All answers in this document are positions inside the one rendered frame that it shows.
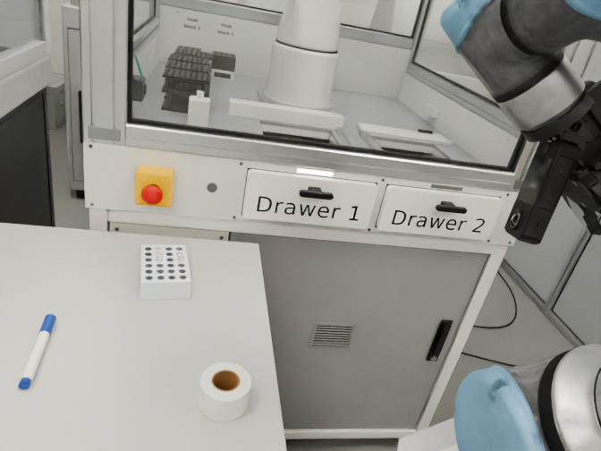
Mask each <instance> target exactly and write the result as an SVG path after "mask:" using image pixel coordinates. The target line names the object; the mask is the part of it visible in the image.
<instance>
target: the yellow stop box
mask: <svg viewBox="0 0 601 451"><path fill-rule="evenodd" d="M148 185H155V186H157V187H159V188H160V189H161V190H162V192H163V199H162V200H161V201H160V202H159V203H158V204H156V205H150V204H147V203H146V202H145V201H144V200H143V199H142V198H141V193H142V190H143V189H144V188H145V187H146V186H148ZM173 195H174V169H172V168H167V167H159V166H144V165H139V166H138V168H137V171H136V173H135V201H134V202H135V204H137V205H146V206H156V207H166V208H170V207H171V206H172V201H173Z"/></svg>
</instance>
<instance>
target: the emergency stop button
mask: <svg viewBox="0 0 601 451"><path fill-rule="evenodd" d="M141 198H142V199H143V200H144V201H145V202H146V203H147V204H150V205H156V204H158V203H159V202H160V201H161V200H162V199H163V192H162V190H161V189H160V188H159V187H157V186H155V185H148V186H146V187H145V188H144V189H143V190H142V193H141Z"/></svg>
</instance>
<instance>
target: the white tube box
mask: <svg viewBox="0 0 601 451"><path fill-rule="evenodd" d="M158 247H160V248H162V249H163V261H157V260H156V248H158ZM180 252H181V253H183V254H184V260H183V261H178V260H177V254H178V253H180ZM190 288H191V279H190V268H189V262H188V256H187V251H186V245H147V244H142V245H141V246H140V300H141V301H145V300H172V299H190Z"/></svg>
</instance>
